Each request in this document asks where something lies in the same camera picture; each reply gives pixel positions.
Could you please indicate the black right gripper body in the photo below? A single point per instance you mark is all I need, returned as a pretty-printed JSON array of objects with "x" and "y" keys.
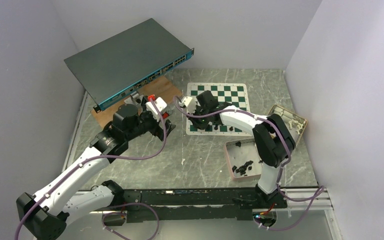
[{"x": 201, "y": 122}]

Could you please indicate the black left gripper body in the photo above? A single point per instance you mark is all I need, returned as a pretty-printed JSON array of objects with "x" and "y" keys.
[{"x": 148, "y": 123}]

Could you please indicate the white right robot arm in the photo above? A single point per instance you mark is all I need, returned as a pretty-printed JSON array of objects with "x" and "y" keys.
[{"x": 274, "y": 142}]

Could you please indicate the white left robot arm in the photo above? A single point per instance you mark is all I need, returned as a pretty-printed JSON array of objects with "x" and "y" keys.
[{"x": 47, "y": 212}]

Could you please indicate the wooden board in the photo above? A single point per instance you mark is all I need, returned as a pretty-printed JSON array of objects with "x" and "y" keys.
[{"x": 161, "y": 87}]

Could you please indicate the green white chess board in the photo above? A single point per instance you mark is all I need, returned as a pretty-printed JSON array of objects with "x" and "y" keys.
[{"x": 234, "y": 93}]

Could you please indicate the black chess pieces pile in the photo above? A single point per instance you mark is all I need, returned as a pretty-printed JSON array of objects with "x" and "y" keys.
[{"x": 243, "y": 169}]

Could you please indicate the red grey tool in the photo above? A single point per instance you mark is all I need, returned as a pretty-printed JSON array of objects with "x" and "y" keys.
[{"x": 166, "y": 114}]

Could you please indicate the pink metal tray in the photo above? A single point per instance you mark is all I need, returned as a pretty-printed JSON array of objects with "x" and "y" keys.
[{"x": 237, "y": 156}]

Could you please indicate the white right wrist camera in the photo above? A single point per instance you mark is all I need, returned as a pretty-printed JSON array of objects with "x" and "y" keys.
[{"x": 189, "y": 104}]

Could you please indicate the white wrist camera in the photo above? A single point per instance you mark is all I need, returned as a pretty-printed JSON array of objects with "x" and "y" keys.
[
  {"x": 156, "y": 106},
  {"x": 189, "y": 104}
]

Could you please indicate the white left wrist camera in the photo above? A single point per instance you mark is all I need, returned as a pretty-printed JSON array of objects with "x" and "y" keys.
[{"x": 156, "y": 106}]

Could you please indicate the metal switch stand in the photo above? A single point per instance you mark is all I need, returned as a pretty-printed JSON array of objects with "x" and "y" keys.
[{"x": 135, "y": 99}]

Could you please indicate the grey network switch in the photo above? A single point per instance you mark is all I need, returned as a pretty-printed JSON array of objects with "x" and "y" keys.
[{"x": 116, "y": 67}]

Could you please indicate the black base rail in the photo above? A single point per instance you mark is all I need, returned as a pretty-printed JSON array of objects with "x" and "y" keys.
[{"x": 240, "y": 203}]

